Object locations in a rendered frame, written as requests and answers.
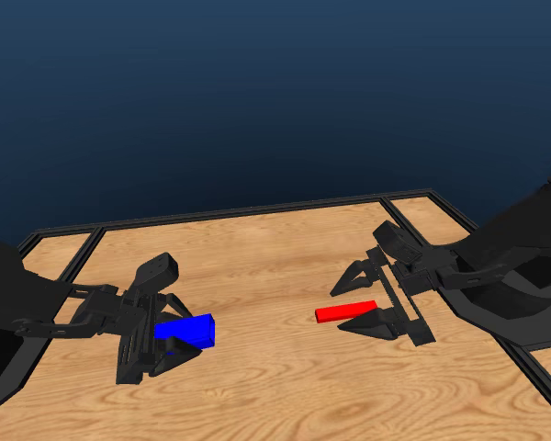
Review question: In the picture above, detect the thin red peg bar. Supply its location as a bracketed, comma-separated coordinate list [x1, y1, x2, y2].
[314, 300, 378, 324]

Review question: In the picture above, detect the blue hollow socket block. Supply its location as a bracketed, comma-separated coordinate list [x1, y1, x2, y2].
[154, 313, 217, 356]

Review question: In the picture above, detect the black table frame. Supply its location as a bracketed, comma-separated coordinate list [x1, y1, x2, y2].
[17, 187, 551, 441]

